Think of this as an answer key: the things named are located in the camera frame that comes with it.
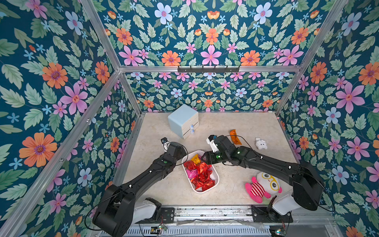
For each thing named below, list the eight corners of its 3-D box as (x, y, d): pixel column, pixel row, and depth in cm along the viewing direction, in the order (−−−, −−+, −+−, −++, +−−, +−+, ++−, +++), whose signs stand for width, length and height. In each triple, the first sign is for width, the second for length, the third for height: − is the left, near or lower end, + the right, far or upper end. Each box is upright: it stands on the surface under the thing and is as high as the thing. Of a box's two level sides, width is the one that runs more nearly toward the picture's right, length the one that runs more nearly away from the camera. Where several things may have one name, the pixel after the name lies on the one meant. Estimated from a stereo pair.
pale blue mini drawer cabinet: (169, 131, 110) (165, 117, 98) (186, 118, 119) (184, 103, 107) (183, 142, 104) (180, 128, 92) (199, 127, 113) (199, 112, 100)
